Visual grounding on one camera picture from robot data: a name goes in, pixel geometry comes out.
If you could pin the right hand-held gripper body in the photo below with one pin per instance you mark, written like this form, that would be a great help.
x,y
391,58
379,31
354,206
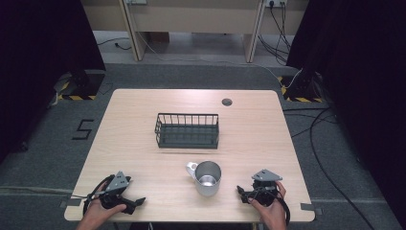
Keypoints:
x,y
265,186

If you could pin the person's left hand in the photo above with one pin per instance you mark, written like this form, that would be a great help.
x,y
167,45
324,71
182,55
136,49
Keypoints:
x,y
99,211

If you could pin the black stand base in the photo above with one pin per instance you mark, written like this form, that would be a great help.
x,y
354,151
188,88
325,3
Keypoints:
x,y
301,89
86,84

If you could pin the white wall socket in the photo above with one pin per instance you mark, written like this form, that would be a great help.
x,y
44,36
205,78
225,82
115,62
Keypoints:
x,y
276,2

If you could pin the dark curtain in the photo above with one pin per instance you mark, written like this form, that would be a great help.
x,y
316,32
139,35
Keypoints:
x,y
38,64
360,80

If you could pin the grey tape strip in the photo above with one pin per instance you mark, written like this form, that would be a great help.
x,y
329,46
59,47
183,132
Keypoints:
x,y
311,208
72,202

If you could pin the person's right hand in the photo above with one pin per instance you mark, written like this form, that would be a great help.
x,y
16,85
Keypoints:
x,y
273,211

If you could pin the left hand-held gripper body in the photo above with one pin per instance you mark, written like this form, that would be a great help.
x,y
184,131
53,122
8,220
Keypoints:
x,y
117,183

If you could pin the beige background desk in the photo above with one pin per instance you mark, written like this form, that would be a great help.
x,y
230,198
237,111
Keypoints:
x,y
194,16

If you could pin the round table grommet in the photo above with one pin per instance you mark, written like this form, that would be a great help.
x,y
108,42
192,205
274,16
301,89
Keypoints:
x,y
227,102

